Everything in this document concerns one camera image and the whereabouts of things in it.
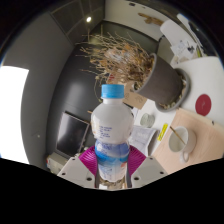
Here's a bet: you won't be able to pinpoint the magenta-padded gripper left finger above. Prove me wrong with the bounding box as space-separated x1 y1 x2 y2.
55 145 98 189

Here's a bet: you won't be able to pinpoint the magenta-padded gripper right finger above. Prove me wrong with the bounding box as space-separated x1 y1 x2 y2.
125 145 167 189

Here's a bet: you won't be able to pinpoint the white blue-capped drink bottle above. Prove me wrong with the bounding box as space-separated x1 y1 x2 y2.
90 83 135 183

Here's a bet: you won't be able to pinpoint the open printed booklet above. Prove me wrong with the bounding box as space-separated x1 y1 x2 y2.
128 124 158 157

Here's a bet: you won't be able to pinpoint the yellow tag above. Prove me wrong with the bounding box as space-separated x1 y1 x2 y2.
157 122 169 142

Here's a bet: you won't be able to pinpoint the golden stirring stick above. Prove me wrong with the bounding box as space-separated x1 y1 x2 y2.
169 125 187 145

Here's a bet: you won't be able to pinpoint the small round white tin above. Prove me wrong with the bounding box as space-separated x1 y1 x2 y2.
139 113 156 129

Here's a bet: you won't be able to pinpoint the white ceramic mug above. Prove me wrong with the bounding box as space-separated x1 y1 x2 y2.
168 125 198 164

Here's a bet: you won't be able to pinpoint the light wooden drawing board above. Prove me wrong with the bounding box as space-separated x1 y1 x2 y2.
151 108 224 175

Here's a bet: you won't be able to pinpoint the brown cardboard box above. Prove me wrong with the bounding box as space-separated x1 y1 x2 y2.
121 81 148 110

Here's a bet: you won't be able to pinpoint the long ceiling light strip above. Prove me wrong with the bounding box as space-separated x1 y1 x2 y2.
0 65 30 165

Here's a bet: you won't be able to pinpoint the flat round red coaster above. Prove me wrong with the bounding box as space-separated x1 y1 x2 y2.
194 93 213 117

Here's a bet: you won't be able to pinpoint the grey pot with dried plant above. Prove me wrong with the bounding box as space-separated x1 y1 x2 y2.
76 31 185 109

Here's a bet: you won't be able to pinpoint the grey plant saucer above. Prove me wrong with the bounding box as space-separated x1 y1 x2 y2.
158 68 192 113

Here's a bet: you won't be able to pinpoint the loose white papers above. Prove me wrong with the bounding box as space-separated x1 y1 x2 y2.
171 39 198 61

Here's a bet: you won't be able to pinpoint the white chair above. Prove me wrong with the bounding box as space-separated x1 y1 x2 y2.
159 18 201 64

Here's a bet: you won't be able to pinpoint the dark wall board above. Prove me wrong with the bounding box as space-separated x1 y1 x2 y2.
54 111 91 159

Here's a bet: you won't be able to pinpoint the wooden wall figure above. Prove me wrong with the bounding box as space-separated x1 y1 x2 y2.
137 12 165 27

